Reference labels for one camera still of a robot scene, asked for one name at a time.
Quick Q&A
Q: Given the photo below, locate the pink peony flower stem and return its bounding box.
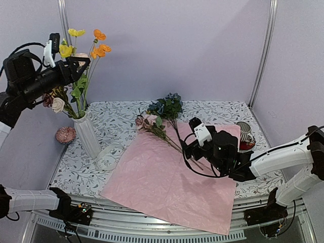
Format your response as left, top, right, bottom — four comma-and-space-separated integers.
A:
75, 53, 89, 67

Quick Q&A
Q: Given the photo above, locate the bright yellow poppy stem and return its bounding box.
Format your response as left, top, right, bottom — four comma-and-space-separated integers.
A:
55, 28, 91, 119

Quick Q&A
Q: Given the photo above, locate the orange poppy flower stem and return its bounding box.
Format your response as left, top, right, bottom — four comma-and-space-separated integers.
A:
83, 29, 111, 109

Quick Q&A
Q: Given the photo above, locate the mauve and white rose stem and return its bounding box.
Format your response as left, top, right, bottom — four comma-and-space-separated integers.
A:
42, 86, 77, 119

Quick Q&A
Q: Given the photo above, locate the artificial flower bouquet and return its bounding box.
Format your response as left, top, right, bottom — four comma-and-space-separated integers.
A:
135, 108, 212, 171

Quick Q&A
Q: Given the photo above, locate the pink wrapping paper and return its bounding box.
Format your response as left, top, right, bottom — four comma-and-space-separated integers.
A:
100, 131, 236, 235

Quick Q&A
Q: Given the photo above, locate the blue hydrangea flower stem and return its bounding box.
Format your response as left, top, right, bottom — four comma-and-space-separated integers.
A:
146, 93, 183, 140

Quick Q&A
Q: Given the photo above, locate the white ribbed ceramic vase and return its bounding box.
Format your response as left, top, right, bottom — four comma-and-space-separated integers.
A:
73, 112, 102, 158

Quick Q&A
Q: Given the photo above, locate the cream printed ribbon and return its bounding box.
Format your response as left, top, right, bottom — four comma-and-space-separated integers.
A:
95, 144, 125, 171

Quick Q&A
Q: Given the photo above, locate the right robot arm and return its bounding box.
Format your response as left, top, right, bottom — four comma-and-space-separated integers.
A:
180, 124, 323, 221

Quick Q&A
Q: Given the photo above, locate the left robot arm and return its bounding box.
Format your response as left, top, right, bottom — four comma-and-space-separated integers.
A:
1, 49, 91, 224

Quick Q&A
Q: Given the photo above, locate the red striped bowl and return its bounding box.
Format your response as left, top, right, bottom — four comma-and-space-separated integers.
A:
236, 121, 256, 151

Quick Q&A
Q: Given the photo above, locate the pink patterned small object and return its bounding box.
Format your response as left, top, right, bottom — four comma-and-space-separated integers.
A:
55, 127, 76, 145

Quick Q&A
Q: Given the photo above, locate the floral patterned tablecloth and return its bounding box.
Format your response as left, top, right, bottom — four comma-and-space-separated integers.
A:
50, 101, 285, 198

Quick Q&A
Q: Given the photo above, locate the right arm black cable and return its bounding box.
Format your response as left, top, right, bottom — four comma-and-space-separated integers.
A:
182, 125, 324, 228

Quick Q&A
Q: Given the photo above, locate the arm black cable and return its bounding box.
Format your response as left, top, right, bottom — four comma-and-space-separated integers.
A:
182, 125, 324, 228
0, 42, 46, 76

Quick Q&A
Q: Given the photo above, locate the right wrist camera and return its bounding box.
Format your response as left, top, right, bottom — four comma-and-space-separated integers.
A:
189, 117, 212, 147

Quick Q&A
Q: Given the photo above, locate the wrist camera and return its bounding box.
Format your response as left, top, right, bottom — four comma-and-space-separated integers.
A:
43, 33, 60, 68
189, 117, 212, 147

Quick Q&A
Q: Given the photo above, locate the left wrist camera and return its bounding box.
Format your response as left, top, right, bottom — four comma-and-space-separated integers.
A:
43, 33, 60, 68

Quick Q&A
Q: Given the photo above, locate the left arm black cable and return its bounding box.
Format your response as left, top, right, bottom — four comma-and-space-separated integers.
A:
0, 42, 46, 76

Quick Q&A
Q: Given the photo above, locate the left aluminium frame post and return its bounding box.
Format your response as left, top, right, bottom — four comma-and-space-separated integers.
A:
57, 0, 72, 46

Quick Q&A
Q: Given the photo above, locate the aluminium frame post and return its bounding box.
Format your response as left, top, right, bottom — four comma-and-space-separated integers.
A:
57, 0, 72, 46
248, 0, 278, 110

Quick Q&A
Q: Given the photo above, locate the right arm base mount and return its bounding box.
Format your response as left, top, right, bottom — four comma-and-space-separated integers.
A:
244, 187, 288, 226

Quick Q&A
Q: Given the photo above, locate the aluminium front rail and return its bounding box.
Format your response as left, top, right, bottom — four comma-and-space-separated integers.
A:
23, 195, 317, 242

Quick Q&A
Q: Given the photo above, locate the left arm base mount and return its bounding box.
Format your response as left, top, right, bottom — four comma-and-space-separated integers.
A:
49, 187, 93, 226

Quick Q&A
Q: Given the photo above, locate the right aluminium frame post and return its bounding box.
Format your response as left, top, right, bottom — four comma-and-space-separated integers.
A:
248, 0, 278, 110

